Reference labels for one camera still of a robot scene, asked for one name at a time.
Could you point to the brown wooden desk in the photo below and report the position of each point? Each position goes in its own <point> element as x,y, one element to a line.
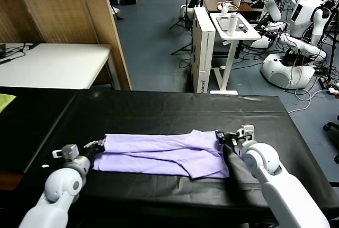
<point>212,3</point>

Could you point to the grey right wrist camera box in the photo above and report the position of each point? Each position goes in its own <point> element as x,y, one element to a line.
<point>247,131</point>

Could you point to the white height-adjustable desk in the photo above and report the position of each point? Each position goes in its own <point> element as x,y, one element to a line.
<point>227,61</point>

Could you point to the yellow-green cloth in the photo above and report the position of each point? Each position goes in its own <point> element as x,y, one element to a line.
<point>5,102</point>

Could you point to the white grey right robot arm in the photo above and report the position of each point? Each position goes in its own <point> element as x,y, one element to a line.
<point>265,159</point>

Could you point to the wooden folding screen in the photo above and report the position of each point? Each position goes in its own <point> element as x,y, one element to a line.
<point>66,8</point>

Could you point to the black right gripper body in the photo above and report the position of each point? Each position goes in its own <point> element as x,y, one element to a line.
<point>233,140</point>

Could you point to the white humanoid robot with base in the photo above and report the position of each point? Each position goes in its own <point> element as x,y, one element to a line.
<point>302,13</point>

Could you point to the lavender t-shirt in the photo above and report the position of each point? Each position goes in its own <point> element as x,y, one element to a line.
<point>159,151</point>

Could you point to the black plastic table cover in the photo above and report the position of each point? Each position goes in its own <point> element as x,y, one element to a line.
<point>265,106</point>

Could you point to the white headset on stand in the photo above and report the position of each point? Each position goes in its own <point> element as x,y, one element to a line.
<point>225,7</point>

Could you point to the tall white cardboard box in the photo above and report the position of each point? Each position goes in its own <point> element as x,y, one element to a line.
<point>204,53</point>

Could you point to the small black gadget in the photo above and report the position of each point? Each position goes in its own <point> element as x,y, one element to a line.
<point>242,27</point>

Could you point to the white rectangular table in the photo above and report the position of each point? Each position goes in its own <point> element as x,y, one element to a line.
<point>58,64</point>

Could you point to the tall black tripod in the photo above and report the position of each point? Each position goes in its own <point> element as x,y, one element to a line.
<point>331,53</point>

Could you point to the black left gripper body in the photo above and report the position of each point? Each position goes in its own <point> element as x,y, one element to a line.
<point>92,152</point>

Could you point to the black office chair base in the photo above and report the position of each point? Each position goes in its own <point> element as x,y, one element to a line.
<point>331,127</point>

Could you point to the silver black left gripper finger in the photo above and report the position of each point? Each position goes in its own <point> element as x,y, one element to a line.
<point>102,148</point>
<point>94,144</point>

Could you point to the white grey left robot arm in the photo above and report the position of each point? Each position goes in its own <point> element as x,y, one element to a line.
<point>63,183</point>

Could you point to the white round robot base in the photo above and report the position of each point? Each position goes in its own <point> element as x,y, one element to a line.
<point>183,11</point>

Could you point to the small black device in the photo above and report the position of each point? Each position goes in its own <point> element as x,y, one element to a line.
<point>2,50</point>

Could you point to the black tripod stand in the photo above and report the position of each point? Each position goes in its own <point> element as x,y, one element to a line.
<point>188,5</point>

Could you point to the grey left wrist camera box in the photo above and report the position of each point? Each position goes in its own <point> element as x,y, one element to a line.
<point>69,151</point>

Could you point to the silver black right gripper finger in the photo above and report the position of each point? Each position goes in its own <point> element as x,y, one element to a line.
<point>223,134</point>
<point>221,140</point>

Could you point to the black side table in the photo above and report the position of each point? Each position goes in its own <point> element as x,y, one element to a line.
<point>31,122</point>

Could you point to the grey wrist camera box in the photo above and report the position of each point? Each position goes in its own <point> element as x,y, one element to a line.
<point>247,131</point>
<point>69,151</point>

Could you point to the black floor power strip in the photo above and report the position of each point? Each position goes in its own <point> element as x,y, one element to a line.
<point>324,82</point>

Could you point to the white bottle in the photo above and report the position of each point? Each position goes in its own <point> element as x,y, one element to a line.
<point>232,24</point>

